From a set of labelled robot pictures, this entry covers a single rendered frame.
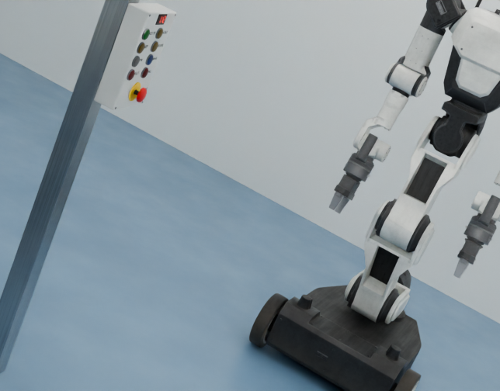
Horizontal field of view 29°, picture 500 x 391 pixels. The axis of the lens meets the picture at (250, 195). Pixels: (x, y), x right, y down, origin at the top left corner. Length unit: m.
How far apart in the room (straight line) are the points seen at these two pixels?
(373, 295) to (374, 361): 0.27
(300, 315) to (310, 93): 1.82
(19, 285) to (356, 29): 2.68
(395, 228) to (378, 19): 1.75
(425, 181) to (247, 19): 1.98
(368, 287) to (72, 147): 1.38
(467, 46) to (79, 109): 1.38
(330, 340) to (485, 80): 1.01
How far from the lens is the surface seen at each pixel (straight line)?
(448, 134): 3.35
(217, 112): 5.16
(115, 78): 2.43
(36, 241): 2.61
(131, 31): 2.41
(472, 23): 3.29
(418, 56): 3.39
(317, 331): 3.37
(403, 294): 3.60
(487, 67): 3.28
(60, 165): 2.53
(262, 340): 3.46
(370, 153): 3.39
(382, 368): 3.34
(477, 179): 4.78
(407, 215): 3.31
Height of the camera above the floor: 1.51
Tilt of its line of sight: 17 degrees down
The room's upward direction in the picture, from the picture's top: 23 degrees clockwise
